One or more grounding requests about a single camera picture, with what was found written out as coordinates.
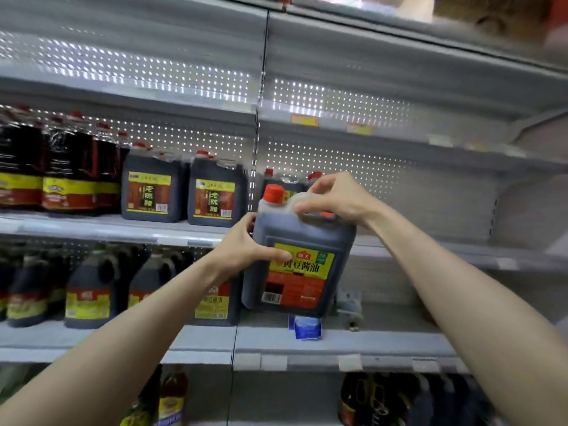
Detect person's left forearm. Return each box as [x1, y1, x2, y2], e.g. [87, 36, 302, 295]
[0, 262, 227, 426]

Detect square soy sauce jug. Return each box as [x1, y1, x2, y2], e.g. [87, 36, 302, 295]
[192, 277, 243, 327]

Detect person's right hand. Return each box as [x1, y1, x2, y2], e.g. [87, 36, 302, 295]
[293, 171, 385, 229]

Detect person's right forearm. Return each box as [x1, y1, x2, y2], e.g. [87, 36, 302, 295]
[364, 206, 568, 426]

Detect small green bottle yellow label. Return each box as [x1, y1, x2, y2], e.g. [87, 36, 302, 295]
[120, 368, 162, 426]

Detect blue white packages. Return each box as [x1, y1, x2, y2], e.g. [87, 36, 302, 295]
[288, 315, 323, 341]

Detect small amber bottle yellow label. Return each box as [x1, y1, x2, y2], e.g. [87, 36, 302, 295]
[158, 368, 190, 426]

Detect person's left hand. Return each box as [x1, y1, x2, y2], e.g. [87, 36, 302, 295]
[208, 212, 292, 280]

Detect rice vinegar jug green label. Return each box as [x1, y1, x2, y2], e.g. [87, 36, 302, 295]
[0, 257, 14, 320]

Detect white metal store shelving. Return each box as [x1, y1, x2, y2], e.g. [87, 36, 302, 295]
[0, 0, 568, 426]

